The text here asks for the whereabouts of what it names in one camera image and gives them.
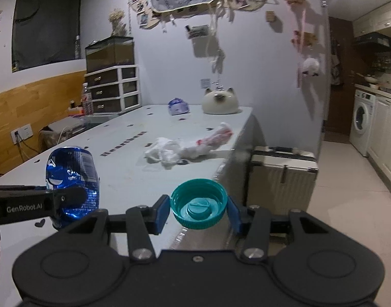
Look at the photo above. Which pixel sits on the white crumpled plastic bag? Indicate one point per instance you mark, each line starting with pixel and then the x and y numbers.
pixel 170 152

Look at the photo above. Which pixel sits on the pink white plastic bag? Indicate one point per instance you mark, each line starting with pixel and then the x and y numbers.
pixel 218 138

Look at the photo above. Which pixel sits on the wall power outlet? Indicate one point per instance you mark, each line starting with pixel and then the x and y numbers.
pixel 21 134

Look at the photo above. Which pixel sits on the dried flower bouquet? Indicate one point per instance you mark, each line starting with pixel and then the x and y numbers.
pixel 118 27

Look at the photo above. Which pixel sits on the black range hood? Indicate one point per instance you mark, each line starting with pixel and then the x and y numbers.
pixel 374 41

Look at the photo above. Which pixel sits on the white washing machine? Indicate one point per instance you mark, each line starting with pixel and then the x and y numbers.
pixel 362 120

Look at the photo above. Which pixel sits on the glass tank on cabinet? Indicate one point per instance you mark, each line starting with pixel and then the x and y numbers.
pixel 109 52

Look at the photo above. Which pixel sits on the white cat-shaped ceramic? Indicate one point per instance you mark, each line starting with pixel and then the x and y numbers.
pixel 220 102

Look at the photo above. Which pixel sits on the white drawer cabinet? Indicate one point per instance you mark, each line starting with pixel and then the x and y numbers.
pixel 114 90

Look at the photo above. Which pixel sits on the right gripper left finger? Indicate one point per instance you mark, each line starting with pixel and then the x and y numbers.
pixel 85 262

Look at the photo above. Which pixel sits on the white kitchen cabinets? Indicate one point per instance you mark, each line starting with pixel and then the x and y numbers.
pixel 379 148

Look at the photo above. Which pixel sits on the white plush wall toy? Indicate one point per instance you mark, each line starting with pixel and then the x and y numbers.
pixel 310 67

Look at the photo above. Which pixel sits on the wall pocket organizer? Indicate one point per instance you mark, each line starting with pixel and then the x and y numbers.
pixel 202 39

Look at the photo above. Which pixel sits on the teal bottle cap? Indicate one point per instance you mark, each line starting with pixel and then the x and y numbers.
pixel 199 204

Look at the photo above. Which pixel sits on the blue white tissue pack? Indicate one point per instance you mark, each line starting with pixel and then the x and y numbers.
pixel 178 106

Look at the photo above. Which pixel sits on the grey box beside table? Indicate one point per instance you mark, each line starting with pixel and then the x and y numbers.
pixel 61 130

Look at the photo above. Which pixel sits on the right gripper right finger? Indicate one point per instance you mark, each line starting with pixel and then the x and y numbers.
pixel 307 259

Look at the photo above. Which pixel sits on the dark window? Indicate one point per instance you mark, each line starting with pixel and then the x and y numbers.
pixel 45 32

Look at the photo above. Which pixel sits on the crushed blue can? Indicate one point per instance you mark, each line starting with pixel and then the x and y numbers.
pixel 73 167

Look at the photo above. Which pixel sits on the water bottle red label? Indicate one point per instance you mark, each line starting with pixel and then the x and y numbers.
pixel 86 100

